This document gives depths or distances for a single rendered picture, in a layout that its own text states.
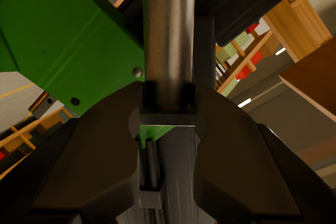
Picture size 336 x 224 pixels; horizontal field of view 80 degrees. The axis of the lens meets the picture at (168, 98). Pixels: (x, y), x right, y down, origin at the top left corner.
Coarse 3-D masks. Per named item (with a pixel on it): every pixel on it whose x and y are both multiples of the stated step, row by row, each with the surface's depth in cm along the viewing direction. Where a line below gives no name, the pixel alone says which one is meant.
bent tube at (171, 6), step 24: (144, 0) 11; (168, 0) 10; (192, 0) 11; (144, 24) 11; (168, 24) 11; (192, 24) 12; (144, 48) 12; (168, 48) 11; (192, 48) 12; (144, 72) 12; (168, 72) 11; (168, 96) 12; (144, 120) 12; (168, 120) 12; (192, 120) 12
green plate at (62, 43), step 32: (0, 0) 18; (32, 0) 18; (64, 0) 18; (96, 0) 18; (32, 32) 19; (64, 32) 19; (96, 32) 19; (128, 32) 19; (32, 64) 21; (64, 64) 21; (96, 64) 21; (128, 64) 21; (64, 96) 23; (96, 96) 23; (160, 128) 25
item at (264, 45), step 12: (252, 24) 352; (240, 36) 336; (264, 36) 349; (216, 48) 303; (228, 48) 322; (240, 48) 328; (252, 48) 337; (264, 48) 365; (216, 60) 348; (240, 60) 356; (252, 60) 343; (216, 72) 297; (228, 72) 349; (240, 72) 332; (216, 84) 342; (228, 84) 314
